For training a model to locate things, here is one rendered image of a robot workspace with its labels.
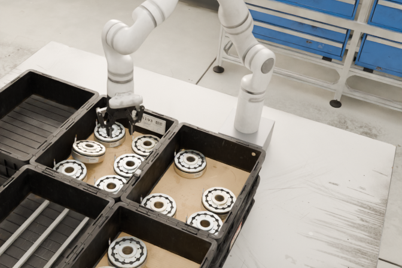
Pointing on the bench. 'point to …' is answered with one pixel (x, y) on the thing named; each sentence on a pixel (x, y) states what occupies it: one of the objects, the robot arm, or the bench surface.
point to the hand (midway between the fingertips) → (120, 131)
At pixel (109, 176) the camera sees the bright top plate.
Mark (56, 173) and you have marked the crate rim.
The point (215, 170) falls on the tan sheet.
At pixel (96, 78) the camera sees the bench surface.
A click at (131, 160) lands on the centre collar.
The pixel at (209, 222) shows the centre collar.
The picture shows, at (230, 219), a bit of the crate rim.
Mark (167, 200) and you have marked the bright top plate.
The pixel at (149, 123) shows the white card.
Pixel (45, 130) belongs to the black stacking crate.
